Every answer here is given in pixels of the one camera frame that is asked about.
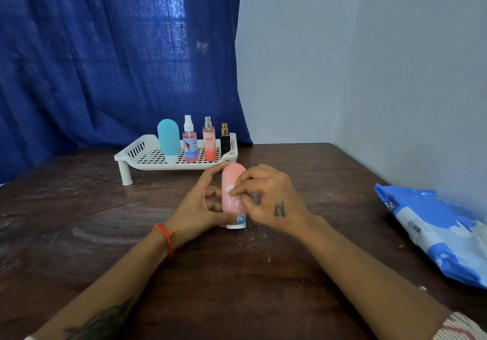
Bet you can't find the person's right hand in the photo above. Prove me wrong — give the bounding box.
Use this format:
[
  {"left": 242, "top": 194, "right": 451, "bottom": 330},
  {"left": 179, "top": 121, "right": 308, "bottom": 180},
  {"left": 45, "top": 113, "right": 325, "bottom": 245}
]
[{"left": 229, "top": 163, "right": 324, "bottom": 240}]

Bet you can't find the person's left hand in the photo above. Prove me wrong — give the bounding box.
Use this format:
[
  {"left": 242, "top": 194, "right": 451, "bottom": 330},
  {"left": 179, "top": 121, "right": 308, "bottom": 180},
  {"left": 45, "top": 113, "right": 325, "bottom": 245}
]
[{"left": 163, "top": 162, "right": 246, "bottom": 249}]

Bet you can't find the pink squeeze bottle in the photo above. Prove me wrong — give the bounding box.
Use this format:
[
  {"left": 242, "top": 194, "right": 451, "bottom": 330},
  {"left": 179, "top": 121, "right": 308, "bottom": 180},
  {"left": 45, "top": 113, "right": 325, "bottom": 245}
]
[{"left": 221, "top": 162, "right": 248, "bottom": 230}]

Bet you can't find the pink spray bottle white cap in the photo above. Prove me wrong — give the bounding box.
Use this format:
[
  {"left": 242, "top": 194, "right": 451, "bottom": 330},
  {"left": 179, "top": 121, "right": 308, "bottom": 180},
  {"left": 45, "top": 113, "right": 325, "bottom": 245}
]
[{"left": 182, "top": 115, "right": 199, "bottom": 163}]

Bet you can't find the white perforated plastic rack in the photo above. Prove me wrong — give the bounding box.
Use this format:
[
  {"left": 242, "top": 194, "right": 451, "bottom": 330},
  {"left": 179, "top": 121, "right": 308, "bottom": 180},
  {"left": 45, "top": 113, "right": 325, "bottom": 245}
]
[{"left": 114, "top": 132, "right": 239, "bottom": 186}]

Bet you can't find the orange spray bottle silver cap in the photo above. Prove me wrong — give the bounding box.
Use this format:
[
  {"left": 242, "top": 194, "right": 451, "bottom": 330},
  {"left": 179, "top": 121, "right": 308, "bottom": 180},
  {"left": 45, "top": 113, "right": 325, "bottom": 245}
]
[{"left": 202, "top": 116, "right": 217, "bottom": 162}]

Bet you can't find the teal squeeze bottle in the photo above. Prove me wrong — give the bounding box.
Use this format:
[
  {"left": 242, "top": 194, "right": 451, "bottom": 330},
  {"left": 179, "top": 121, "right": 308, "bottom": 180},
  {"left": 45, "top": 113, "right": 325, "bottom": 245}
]
[{"left": 157, "top": 118, "right": 182, "bottom": 164}]

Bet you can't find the black perfume bottle gold cap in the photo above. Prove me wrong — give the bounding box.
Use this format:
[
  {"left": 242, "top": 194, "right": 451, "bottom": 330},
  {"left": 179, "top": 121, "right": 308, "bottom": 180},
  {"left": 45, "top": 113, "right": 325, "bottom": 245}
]
[{"left": 220, "top": 122, "right": 231, "bottom": 157}]

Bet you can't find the blue white wet wipes pack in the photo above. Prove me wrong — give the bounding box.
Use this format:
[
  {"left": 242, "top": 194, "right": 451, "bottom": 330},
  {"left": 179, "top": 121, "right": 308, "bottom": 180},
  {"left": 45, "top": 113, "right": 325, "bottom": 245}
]
[{"left": 374, "top": 183, "right": 487, "bottom": 290}]

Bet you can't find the person's left forearm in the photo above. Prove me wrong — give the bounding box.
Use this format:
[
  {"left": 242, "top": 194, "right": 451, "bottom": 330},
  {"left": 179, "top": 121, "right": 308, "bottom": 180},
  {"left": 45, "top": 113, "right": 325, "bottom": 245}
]
[{"left": 32, "top": 229, "right": 176, "bottom": 340}]

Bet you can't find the dark wooden table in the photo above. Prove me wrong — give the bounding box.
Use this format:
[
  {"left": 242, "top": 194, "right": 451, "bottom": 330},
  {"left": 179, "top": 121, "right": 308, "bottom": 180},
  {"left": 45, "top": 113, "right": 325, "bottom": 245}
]
[{"left": 0, "top": 142, "right": 487, "bottom": 340}]

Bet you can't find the dark blue curtain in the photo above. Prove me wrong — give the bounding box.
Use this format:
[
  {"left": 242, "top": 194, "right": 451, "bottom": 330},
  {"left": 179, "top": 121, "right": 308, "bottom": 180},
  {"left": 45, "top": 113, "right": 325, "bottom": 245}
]
[{"left": 0, "top": 0, "right": 254, "bottom": 184}]

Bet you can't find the patterned right sleeve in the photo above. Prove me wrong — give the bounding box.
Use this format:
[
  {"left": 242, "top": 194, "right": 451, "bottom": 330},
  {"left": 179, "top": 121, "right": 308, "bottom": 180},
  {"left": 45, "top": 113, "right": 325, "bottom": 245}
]
[{"left": 432, "top": 312, "right": 487, "bottom": 340}]

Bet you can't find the orange thread bracelet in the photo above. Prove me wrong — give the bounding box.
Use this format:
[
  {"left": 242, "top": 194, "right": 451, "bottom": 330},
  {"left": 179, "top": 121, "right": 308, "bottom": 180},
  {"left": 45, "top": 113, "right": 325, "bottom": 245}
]
[{"left": 152, "top": 224, "right": 179, "bottom": 259}]

